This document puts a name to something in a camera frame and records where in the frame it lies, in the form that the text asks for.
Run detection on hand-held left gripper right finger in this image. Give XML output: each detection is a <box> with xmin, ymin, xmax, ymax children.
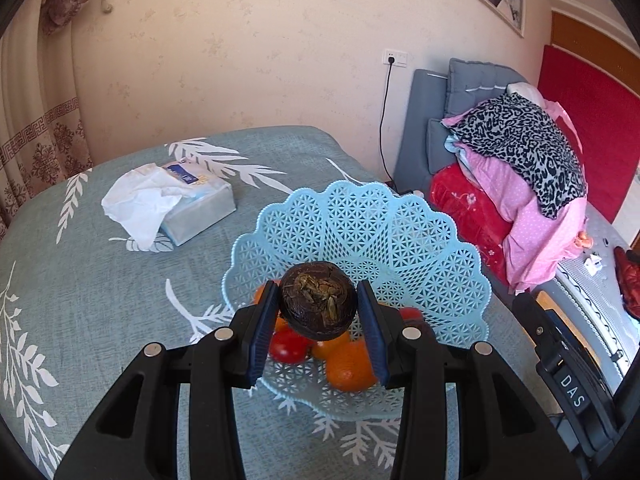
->
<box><xmin>356</xmin><ymin>279</ymin><xmax>589</xmax><ymax>480</ymax></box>

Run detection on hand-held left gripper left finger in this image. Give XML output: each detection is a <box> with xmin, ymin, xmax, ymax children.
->
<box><xmin>54</xmin><ymin>280</ymin><xmax>281</xmax><ymax>480</ymax></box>

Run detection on large orange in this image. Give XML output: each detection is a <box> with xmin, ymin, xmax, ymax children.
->
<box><xmin>325</xmin><ymin>340</ymin><xmax>378</xmax><ymax>393</ymax></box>

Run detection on dark brown round fruit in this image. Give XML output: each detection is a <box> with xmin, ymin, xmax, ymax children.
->
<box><xmin>278</xmin><ymin>261</ymin><xmax>358</xmax><ymax>342</ymax></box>

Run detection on light blue lattice basket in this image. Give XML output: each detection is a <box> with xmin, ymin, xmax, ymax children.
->
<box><xmin>221</xmin><ymin>180</ymin><xmax>493</xmax><ymax>421</ymax></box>

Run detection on grey mattress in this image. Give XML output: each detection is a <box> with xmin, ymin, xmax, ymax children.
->
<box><xmin>530</xmin><ymin>205</ymin><xmax>640</xmax><ymax>381</ymax></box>

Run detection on red cloth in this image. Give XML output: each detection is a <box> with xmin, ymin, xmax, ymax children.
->
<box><xmin>614</xmin><ymin>246</ymin><xmax>640</xmax><ymax>318</ymax></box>

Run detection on tissue pack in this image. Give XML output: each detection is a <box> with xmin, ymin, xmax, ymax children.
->
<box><xmin>101</xmin><ymin>159</ymin><xmax>237</xmax><ymax>251</ymax></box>

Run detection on green leaf-print tablecloth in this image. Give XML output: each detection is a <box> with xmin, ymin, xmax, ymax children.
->
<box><xmin>0</xmin><ymin>125</ymin><xmax>561</xmax><ymax>480</ymax></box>

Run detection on red floral blanket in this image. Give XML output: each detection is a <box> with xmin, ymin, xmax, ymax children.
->
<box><xmin>429</xmin><ymin>165</ymin><xmax>516</xmax><ymax>283</ymax></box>

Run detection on pink cloth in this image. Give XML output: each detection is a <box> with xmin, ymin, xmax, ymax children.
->
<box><xmin>442</xmin><ymin>100</ymin><xmax>588</xmax><ymax>295</ymax></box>

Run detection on small grey cushion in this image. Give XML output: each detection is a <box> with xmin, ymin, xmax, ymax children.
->
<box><xmin>427</xmin><ymin>119</ymin><xmax>458</xmax><ymax>176</ymax></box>

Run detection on wide grey cushion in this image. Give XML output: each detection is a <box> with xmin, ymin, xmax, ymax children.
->
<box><xmin>447</xmin><ymin>58</ymin><xmax>531</xmax><ymax>118</ymax></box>

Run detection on red headboard panel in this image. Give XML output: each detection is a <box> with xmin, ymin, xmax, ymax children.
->
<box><xmin>537</xmin><ymin>45</ymin><xmax>640</xmax><ymax>221</ymax></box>

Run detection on white pillow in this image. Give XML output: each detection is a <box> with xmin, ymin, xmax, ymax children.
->
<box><xmin>506</xmin><ymin>81</ymin><xmax>546</xmax><ymax>106</ymax></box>

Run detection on beige patterned curtain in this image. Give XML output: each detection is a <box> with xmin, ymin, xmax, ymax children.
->
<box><xmin>0</xmin><ymin>0</ymin><xmax>96</xmax><ymax>241</ymax></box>

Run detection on black power cable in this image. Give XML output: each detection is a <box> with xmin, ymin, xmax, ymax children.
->
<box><xmin>378</xmin><ymin>62</ymin><xmax>401</xmax><ymax>191</ymax></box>

